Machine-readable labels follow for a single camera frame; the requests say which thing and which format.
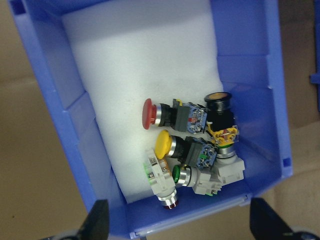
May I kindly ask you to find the black push button orange lens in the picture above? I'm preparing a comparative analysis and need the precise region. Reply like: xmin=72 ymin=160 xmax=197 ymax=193
xmin=204 ymin=91 xmax=240 ymax=146

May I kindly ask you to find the white foam pad under buttons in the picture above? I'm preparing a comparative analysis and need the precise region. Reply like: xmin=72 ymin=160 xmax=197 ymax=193
xmin=60 ymin=0 xmax=226 ymax=205

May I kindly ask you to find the red lens button white block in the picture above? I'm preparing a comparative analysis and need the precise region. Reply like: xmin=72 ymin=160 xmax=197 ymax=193
xmin=142 ymin=147 xmax=180 ymax=211

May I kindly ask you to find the red mushroom push button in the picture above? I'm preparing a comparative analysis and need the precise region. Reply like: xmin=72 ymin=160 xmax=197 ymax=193
xmin=140 ymin=97 xmax=209 ymax=134

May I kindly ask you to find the yellow mushroom push button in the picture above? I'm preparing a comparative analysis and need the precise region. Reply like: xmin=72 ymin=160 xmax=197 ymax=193
xmin=154 ymin=129 xmax=218 ymax=169

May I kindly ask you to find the blue bin with push buttons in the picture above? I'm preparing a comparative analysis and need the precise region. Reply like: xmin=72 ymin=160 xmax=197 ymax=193
xmin=7 ymin=0 xmax=294 ymax=240

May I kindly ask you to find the green push button grey block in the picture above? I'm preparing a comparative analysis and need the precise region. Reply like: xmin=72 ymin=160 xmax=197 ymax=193
xmin=172 ymin=164 xmax=223 ymax=198

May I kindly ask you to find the blue bin with batteries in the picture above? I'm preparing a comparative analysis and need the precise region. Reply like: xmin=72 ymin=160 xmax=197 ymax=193
xmin=309 ymin=71 xmax=320 ymax=114

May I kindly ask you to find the metal bezel button grey block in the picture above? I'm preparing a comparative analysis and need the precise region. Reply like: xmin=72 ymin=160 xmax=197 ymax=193
xmin=215 ymin=144 xmax=246 ymax=186

